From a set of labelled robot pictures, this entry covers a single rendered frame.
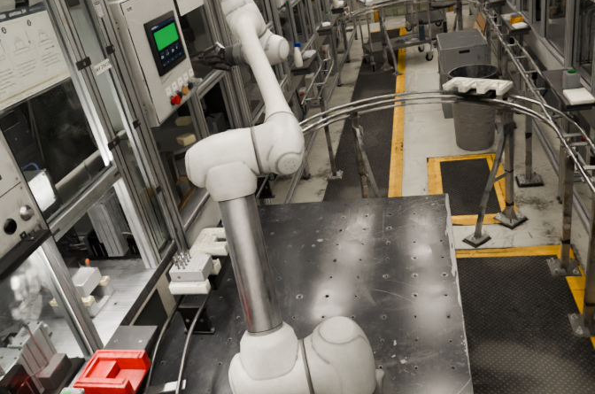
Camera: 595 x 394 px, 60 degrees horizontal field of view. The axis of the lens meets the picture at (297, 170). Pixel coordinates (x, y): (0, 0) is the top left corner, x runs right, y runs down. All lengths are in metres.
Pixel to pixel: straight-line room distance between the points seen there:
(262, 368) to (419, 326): 0.60
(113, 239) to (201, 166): 0.79
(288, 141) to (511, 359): 1.67
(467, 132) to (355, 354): 3.10
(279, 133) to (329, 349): 0.58
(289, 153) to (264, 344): 0.51
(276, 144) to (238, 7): 0.58
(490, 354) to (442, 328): 0.86
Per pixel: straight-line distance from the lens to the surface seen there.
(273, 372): 1.45
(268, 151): 1.34
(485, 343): 2.70
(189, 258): 1.92
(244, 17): 1.73
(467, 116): 4.26
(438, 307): 1.88
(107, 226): 2.04
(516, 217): 3.48
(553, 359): 2.67
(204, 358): 1.88
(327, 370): 1.45
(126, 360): 1.58
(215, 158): 1.35
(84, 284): 1.83
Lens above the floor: 1.95
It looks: 26 degrees down
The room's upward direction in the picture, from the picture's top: 12 degrees counter-clockwise
